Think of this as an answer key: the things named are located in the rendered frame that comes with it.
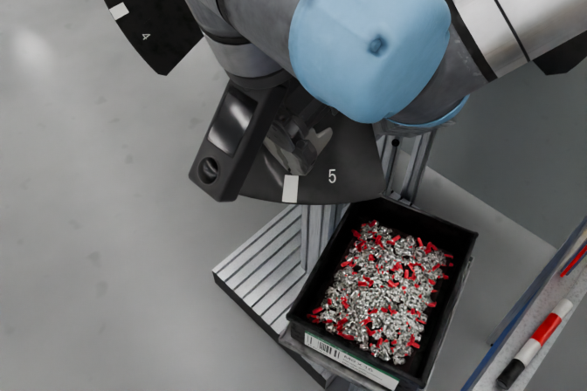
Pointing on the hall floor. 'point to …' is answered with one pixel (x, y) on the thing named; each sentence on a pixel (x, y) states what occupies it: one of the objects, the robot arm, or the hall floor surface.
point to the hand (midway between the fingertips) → (293, 170)
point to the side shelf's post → (420, 153)
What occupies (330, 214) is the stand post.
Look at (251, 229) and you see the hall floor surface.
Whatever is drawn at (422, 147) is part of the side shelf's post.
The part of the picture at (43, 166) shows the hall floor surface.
